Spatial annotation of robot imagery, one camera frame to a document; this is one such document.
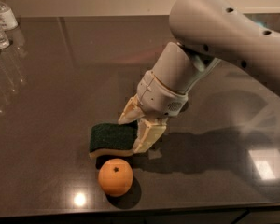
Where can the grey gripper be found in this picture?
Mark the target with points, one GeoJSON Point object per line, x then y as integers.
{"type": "Point", "coordinates": [158, 97]}

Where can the green and yellow sponge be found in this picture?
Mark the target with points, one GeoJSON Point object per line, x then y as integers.
{"type": "Point", "coordinates": [112, 139]}

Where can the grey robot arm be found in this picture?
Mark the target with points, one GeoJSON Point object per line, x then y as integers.
{"type": "Point", "coordinates": [206, 32]}

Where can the orange fruit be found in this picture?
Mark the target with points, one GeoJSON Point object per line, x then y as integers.
{"type": "Point", "coordinates": [115, 177]}

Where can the white pump bottle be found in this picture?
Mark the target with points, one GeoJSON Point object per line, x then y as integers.
{"type": "Point", "coordinates": [7, 17]}

